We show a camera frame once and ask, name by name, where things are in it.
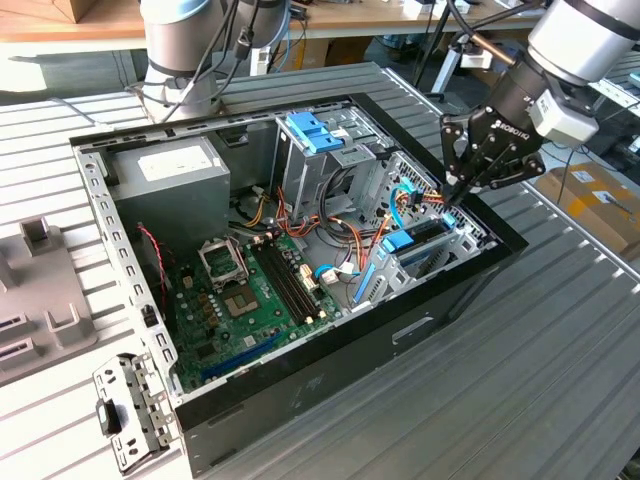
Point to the light blue drive latch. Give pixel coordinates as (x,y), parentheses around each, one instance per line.
(327,144)

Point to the grey power supply unit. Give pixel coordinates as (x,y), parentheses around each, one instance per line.
(170,200)

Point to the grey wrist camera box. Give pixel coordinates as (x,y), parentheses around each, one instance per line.
(565,122)

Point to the small cardboard box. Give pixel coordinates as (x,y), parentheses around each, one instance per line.
(80,9)

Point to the metal drive cage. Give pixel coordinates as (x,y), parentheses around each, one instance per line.
(300,175)

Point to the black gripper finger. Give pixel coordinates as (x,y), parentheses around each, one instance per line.
(452,145)
(520,167)

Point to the grey parts rack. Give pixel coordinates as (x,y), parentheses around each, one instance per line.
(40,280)

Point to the hard disk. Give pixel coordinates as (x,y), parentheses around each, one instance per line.
(400,242)

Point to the CPU socket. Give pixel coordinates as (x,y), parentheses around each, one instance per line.
(240,300)

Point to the long wooden desk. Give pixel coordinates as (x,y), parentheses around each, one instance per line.
(350,17)

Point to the metal slat side table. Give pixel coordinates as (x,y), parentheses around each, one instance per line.
(622,97)

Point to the cardboard box with labels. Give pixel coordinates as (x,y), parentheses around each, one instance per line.
(590,220)

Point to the black tripod pole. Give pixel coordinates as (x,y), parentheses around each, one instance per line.
(434,40)

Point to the black open PC case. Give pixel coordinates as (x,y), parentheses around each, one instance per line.
(350,360)

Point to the dark blue drive latch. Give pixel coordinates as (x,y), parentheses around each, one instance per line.
(302,125)

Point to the blue expansion slot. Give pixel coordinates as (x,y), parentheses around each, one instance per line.
(241,356)

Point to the green motherboard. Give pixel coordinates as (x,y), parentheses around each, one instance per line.
(227,340)

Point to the metal card retention bracket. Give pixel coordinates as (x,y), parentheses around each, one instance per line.
(125,450)

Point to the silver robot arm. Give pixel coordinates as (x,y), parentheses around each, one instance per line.
(170,50)

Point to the wooden desk with box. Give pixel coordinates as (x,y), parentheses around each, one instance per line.
(110,27)

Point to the black RAM slot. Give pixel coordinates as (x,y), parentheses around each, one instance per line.
(297,277)
(284,283)
(277,285)
(291,280)

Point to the metal disk bay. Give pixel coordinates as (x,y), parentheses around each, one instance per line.
(387,280)

